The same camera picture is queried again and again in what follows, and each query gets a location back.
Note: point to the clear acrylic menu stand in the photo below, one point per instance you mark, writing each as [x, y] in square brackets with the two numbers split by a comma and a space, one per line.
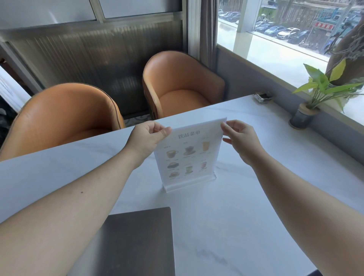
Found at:
[187, 153]

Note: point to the person's right thumb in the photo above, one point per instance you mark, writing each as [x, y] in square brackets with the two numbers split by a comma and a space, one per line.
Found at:
[227, 131]

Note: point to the green potted plant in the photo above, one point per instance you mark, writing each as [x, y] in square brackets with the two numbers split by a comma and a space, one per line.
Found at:
[321, 91]

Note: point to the person's right hand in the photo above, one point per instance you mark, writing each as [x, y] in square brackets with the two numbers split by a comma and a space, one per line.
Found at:
[243, 140]

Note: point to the small glass ashtray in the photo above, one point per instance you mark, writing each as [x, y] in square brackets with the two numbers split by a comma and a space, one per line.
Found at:
[263, 97]

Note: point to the person's left thumb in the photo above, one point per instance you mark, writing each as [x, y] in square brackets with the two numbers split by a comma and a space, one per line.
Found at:
[164, 132]

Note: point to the grey curtain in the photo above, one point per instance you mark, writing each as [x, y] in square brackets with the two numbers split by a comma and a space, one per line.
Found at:
[202, 31]

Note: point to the orange leather armchair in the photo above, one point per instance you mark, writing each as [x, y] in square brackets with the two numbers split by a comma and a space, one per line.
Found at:
[182, 82]
[61, 119]

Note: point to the person's left forearm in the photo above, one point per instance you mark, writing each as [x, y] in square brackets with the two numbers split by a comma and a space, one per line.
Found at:
[62, 213]

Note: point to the person's left hand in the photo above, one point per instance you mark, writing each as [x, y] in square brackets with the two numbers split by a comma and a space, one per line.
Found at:
[142, 140]

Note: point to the brown tree trunk decoration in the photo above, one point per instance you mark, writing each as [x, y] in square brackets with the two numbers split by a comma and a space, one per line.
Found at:
[345, 51]

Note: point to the person's right forearm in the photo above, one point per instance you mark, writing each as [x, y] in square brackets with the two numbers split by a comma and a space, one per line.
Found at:
[310, 216]

